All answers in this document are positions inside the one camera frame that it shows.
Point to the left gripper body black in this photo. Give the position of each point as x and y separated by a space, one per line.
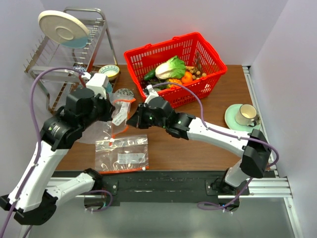
102 110

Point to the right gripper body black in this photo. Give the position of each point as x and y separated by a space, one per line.
146 119

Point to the zip bag red zipper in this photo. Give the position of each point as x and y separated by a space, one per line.
101 130

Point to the toy napa cabbage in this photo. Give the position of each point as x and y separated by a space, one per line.
172 68

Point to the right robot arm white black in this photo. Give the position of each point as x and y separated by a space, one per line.
252 148

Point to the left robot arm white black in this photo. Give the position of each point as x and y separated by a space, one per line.
31 201

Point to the teal scalloped plate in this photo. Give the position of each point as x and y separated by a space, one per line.
109 86

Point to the black white patterned bowl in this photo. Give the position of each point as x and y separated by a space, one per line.
124 93

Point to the toy dark grapes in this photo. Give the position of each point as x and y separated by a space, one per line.
145 83

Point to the yellow rim teal bowl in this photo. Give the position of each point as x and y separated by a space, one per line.
111 71

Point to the toy cucumber green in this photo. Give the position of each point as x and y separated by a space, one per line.
150 75

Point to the small blue patterned dish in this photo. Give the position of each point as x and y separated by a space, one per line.
79 67

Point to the toy pineapple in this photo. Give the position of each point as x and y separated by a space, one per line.
169 83

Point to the metal dish rack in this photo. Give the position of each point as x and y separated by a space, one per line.
48 54

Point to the toy orange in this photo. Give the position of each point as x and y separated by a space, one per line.
187 78

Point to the toy longan bunch brown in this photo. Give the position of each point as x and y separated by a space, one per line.
195 72

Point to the red plastic shopping basket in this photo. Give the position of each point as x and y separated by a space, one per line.
194 50

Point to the mint green saucer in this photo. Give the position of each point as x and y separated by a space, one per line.
229 118

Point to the large white blue plate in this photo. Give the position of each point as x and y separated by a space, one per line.
63 29

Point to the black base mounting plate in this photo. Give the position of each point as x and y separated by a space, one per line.
202 188

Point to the cream speckled mug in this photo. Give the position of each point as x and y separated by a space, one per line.
247 115

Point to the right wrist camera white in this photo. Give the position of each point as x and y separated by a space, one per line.
151 93

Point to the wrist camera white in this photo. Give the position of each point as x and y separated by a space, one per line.
98 84
151 93

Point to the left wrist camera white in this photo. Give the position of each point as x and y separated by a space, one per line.
98 84

